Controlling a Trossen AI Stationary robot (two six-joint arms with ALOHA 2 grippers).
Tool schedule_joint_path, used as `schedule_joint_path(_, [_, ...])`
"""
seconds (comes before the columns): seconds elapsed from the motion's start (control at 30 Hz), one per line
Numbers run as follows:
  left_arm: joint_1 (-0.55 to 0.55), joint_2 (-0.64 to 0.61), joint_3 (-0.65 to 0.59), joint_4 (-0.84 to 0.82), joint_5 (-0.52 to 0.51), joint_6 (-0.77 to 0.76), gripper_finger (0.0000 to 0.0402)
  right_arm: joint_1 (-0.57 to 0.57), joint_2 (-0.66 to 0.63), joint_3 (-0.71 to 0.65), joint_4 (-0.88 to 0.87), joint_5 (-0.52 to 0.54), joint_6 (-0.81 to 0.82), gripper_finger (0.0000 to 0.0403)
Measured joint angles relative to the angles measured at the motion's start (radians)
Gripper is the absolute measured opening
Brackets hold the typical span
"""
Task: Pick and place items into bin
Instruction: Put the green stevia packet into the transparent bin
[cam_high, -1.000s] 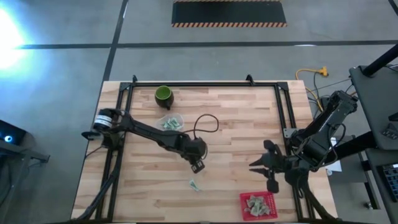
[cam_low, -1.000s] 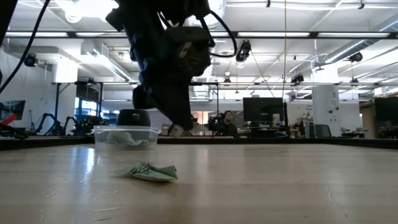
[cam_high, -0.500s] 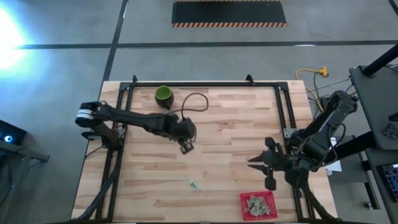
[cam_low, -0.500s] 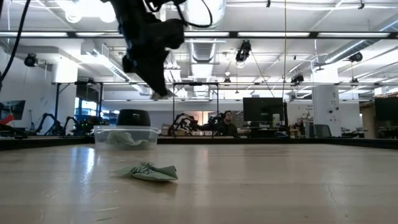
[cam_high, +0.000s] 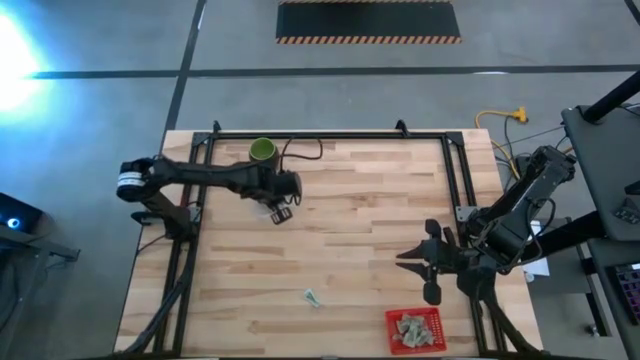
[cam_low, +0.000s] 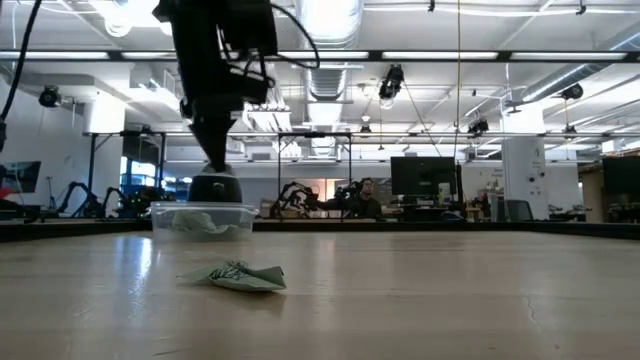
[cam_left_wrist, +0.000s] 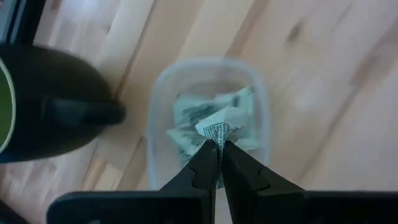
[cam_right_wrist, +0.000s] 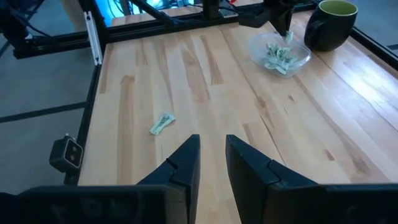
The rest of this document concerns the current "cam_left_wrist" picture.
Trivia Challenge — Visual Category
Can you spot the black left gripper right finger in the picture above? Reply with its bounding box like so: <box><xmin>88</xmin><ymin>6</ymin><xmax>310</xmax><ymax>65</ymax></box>
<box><xmin>221</xmin><ymin>140</ymin><xmax>305</xmax><ymax>193</ymax></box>

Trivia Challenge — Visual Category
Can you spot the green white packet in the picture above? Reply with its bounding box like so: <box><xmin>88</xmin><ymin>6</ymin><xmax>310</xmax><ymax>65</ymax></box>
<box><xmin>172</xmin><ymin>93</ymin><xmax>224</xmax><ymax>131</ymax></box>
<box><xmin>166</xmin><ymin>127</ymin><xmax>206</xmax><ymax>169</ymax></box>
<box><xmin>214</xmin><ymin>86</ymin><xmax>259</xmax><ymax>151</ymax></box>
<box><xmin>195</xmin><ymin>106</ymin><xmax>249</xmax><ymax>189</ymax></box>

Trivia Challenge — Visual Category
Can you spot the dark mug green inside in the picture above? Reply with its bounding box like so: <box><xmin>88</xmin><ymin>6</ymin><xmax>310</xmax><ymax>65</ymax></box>
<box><xmin>0</xmin><ymin>43</ymin><xmax>127</xmax><ymax>164</ymax></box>

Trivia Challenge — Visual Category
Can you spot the black metal table frame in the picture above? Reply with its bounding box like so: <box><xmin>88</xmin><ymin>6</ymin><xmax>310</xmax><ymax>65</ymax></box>
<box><xmin>7</xmin><ymin>0</ymin><xmax>47</xmax><ymax>46</ymax></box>

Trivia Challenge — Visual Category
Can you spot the clear plastic container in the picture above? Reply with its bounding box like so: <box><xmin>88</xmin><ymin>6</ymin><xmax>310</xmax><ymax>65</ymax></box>
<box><xmin>146</xmin><ymin>57</ymin><xmax>271</xmax><ymax>191</ymax></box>

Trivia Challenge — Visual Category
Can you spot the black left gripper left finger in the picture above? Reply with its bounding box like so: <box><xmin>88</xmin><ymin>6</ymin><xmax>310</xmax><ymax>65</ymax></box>
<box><xmin>159</xmin><ymin>139</ymin><xmax>219</xmax><ymax>192</ymax></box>

